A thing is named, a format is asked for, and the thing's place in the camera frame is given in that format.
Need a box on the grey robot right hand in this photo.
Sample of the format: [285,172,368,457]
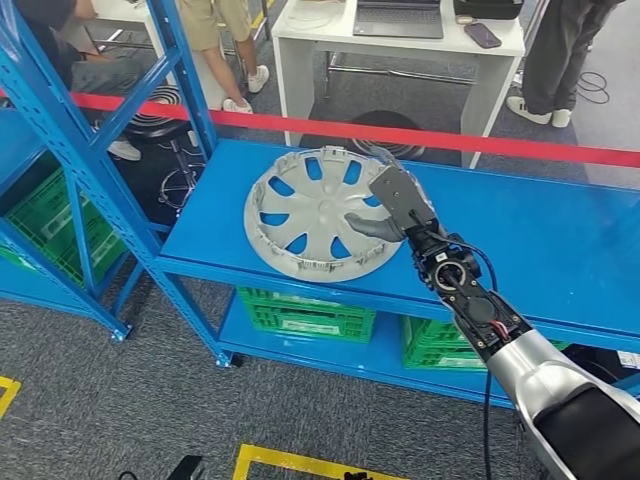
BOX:
[343,145,438,244]

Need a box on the silver plastic wheel hubcap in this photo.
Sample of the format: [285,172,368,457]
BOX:
[242,145,426,284]

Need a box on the blue metal shelf rack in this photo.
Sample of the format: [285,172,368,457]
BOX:
[0,0,640,409]
[0,109,161,344]

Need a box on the red barrier belt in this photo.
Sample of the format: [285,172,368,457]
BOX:
[0,89,640,170]

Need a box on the green plastic crate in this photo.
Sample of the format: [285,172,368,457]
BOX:
[247,307,377,344]
[236,286,377,313]
[45,198,128,289]
[399,314,568,346]
[0,243,29,266]
[402,341,488,372]
[5,168,91,253]

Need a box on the white desk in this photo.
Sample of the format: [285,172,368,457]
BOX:
[271,0,527,170]
[90,0,231,111]

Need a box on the grey laptop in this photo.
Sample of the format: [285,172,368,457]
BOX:
[352,0,445,41]

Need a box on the clear round plate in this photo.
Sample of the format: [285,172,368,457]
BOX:
[285,0,346,31]

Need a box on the dark smartphone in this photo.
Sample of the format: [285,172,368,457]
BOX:
[463,21,503,51]

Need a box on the black case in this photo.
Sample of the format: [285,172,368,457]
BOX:
[452,0,525,21]

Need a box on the person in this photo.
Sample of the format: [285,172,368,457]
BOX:
[506,0,626,129]
[177,0,271,115]
[12,0,201,162]

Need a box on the black cardboard box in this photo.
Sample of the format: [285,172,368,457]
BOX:
[562,343,640,399]

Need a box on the black robot left foot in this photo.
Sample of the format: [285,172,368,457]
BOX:
[167,455,206,480]

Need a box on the yellow floor tape square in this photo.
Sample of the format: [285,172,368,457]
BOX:
[0,375,23,421]

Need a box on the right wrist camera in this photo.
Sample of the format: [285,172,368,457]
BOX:
[368,164,437,231]

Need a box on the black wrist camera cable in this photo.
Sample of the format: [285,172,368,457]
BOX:
[423,227,500,480]

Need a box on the black coiled floor cable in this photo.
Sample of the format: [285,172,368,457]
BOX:
[576,70,611,106]

